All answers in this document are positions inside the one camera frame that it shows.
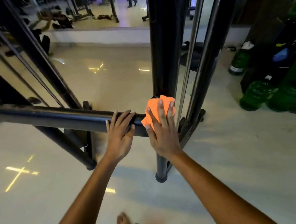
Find black bag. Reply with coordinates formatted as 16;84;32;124
30;28;52;56

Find black weight block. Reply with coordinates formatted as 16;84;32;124
178;40;206;73

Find green water jug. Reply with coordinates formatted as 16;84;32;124
238;75;280;112
265;76;296;114

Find person's left foot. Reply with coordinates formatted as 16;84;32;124
116;211;132;224

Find black metal gym machine frame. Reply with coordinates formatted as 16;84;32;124
0;0;254;193

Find blue plastic bag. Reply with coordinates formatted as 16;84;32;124
271;48;289;63

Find person's right hand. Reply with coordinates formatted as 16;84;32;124
143;98;184;162

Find person's left forearm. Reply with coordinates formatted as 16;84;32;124
43;155;121;224

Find wall mirror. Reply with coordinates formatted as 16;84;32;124
19;0;233;37

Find person's right forearm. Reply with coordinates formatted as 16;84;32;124
168;145;279;224

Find person's left hand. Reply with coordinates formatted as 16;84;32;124
102;109;139;164

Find chrome guide rod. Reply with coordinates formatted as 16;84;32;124
168;0;215;126
0;5;64;112

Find green jug with white label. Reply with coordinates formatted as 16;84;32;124
227;41;257;76

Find orange cleaning cloth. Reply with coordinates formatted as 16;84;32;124
140;94;177;133

